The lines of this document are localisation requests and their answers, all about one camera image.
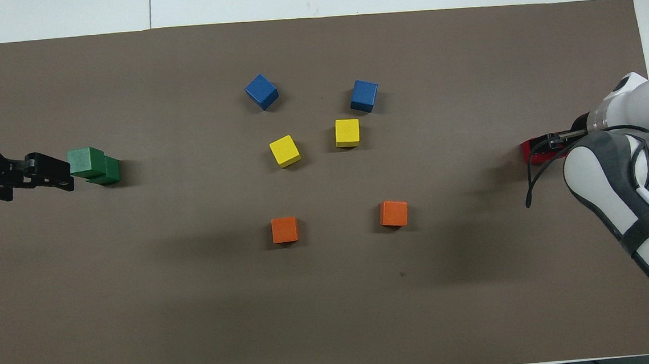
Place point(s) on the orange wooden cube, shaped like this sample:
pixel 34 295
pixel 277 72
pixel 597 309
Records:
pixel 285 230
pixel 393 213

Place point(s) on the blue wooden cube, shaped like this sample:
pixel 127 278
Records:
pixel 261 91
pixel 364 96

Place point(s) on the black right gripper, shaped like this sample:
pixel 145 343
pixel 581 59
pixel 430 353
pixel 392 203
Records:
pixel 561 138

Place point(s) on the brown table mat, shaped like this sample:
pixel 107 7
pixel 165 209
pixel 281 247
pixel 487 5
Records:
pixel 332 295

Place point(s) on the yellow wooden cube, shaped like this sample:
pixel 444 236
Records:
pixel 284 151
pixel 347 132

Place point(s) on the green wooden cube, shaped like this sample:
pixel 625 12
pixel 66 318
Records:
pixel 86 162
pixel 111 171

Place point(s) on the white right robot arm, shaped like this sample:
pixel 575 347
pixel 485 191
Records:
pixel 642 154

